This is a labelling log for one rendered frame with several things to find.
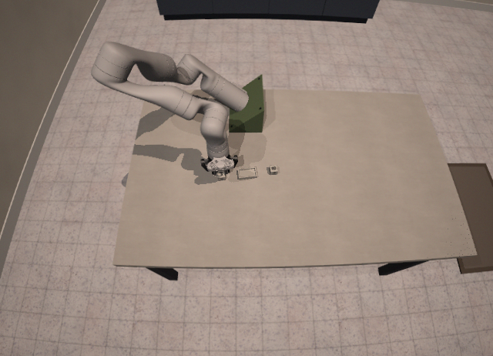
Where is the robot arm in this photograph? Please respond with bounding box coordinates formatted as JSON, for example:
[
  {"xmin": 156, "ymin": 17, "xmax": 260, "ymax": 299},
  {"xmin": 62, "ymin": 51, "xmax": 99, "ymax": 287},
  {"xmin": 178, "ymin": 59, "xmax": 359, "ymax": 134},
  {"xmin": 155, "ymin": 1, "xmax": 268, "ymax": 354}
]
[{"xmin": 91, "ymin": 42, "xmax": 249, "ymax": 171}]

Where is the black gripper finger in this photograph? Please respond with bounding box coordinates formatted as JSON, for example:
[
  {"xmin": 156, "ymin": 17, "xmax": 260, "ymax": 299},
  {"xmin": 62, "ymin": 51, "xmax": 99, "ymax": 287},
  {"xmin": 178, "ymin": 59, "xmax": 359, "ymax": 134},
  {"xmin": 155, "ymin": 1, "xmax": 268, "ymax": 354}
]
[
  {"xmin": 201, "ymin": 159, "xmax": 216, "ymax": 176},
  {"xmin": 226, "ymin": 155, "xmax": 238, "ymax": 174}
]

